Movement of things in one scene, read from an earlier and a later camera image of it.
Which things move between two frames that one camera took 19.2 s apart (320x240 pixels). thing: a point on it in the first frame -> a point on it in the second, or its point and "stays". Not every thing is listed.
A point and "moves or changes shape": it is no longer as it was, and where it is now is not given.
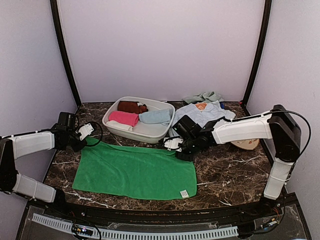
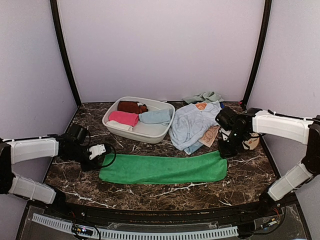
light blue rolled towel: x=159 y=116 stays
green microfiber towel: x=136 y=172 moves or changes shape
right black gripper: x=187 y=157 -> x=225 y=153
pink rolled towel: x=130 y=118 stays
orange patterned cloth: x=201 y=105 stays
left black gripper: x=76 y=148 -> x=91 y=166
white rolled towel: x=117 y=124 stays
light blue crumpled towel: x=214 y=111 stays
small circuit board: x=76 y=229 stays
